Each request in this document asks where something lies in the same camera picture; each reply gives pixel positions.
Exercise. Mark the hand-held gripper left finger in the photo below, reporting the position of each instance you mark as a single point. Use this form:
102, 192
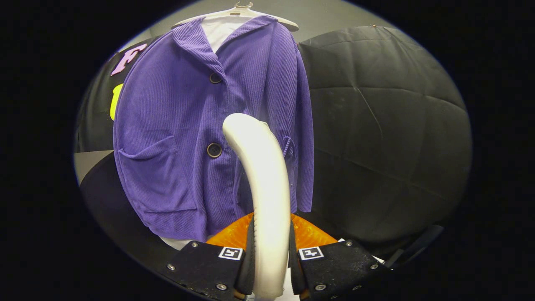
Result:
249, 271

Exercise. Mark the black backdrop cloth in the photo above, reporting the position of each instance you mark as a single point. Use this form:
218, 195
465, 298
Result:
384, 138

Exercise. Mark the white clothes hanger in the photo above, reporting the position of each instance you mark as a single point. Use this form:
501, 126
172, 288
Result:
244, 10

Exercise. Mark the white shirt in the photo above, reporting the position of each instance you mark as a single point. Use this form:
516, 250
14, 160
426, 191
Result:
221, 31

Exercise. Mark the white garment steamer head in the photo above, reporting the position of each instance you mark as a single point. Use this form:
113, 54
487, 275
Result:
267, 188

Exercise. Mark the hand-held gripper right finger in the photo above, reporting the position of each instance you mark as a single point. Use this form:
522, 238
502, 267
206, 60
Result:
296, 271

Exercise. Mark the dark pole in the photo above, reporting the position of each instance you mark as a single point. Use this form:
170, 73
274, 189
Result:
418, 244

